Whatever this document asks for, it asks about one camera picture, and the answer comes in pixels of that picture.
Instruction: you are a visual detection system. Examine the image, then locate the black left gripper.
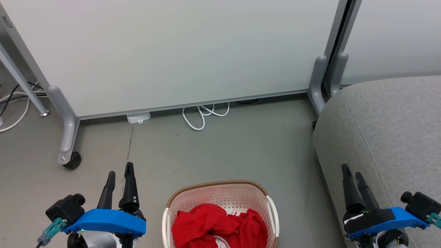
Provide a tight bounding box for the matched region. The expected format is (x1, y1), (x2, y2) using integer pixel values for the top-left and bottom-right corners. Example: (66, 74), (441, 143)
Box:
(97, 162), (147, 248)

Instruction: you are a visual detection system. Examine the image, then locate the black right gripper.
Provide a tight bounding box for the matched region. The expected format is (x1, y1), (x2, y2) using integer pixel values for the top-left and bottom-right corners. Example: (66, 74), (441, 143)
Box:
(341, 164), (397, 235)

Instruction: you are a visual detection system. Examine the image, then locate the red cloth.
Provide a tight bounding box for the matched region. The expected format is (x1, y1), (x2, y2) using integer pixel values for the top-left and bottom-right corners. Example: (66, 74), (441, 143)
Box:
(171, 203), (268, 248)

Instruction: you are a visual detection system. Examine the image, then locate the grey fabric sofa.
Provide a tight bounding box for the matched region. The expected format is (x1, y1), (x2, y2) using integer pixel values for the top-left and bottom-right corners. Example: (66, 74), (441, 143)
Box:
(312, 75), (441, 248)

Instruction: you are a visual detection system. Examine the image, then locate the black caster wheel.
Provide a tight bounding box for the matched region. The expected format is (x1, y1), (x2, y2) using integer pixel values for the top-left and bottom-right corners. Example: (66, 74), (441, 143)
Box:
(63, 152), (82, 170)

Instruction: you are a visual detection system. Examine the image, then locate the white power adapter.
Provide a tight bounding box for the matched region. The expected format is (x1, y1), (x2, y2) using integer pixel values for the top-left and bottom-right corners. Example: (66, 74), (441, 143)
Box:
(126, 112), (151, 124)

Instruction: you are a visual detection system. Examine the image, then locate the grey partition leg with caster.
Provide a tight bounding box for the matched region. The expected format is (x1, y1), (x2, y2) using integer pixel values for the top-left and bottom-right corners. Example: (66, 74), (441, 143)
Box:
(47, 85), (80, 165)

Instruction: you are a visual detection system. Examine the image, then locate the white perforated laundry basket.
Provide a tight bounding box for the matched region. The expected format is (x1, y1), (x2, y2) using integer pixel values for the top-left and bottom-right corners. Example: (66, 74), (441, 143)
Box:
(162, 180), (280, 248)

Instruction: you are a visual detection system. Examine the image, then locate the grey metal table leg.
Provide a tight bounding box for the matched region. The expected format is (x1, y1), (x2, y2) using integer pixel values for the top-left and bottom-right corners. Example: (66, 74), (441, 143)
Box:
(0, 43), (50, 117)

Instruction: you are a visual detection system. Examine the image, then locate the wide white partition panel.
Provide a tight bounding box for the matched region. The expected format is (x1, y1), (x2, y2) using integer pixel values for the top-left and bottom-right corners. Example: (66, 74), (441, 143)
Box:
(0, 0), (348, 121)

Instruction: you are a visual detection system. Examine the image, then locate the narrow white partition panel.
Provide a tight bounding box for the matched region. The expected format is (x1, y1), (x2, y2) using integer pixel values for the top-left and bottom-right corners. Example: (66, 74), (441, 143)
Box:
(339, 0), (441, 86)

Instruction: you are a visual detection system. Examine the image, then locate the teal left camera connector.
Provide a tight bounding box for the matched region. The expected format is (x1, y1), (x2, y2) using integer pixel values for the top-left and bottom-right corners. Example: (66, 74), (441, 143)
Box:
(37, 218), (68, 247)

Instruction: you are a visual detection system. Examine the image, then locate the looped white cable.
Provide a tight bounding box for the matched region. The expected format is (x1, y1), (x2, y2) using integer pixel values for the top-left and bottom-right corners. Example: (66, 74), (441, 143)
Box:
(182, 102), (230, 131)

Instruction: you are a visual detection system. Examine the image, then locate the long white cable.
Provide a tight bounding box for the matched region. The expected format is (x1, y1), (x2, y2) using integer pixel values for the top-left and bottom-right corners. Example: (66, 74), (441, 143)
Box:
(0, 90), (45, 133)

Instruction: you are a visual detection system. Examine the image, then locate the thin black cable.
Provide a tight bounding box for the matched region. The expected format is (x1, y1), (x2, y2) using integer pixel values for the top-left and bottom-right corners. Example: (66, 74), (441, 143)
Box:
(0, 81), (47, 117)

